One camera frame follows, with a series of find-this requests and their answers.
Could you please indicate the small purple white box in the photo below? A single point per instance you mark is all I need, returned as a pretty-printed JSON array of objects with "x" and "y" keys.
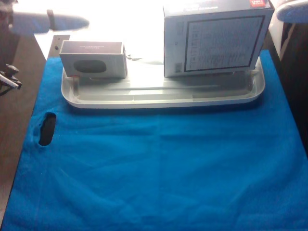
[{"x": 96, "y": 51}]

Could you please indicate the white plastic tray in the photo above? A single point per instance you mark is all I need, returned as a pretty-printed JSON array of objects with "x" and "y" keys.
[{"x": 154, "y": 95}]

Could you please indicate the blue cloth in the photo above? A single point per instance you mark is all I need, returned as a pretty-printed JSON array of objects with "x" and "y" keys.
[{"x": 154, "y": 168}]

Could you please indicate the grey metal plate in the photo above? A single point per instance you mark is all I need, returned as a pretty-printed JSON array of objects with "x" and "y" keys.
[{"x": 56, "y": 43}]

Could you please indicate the dark calculator box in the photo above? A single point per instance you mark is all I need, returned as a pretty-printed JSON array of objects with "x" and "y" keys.
[{"x": 216, "y": 43}]

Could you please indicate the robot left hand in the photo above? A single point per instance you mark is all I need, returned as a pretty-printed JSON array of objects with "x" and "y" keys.
[{"x": 10, "y": 80}]

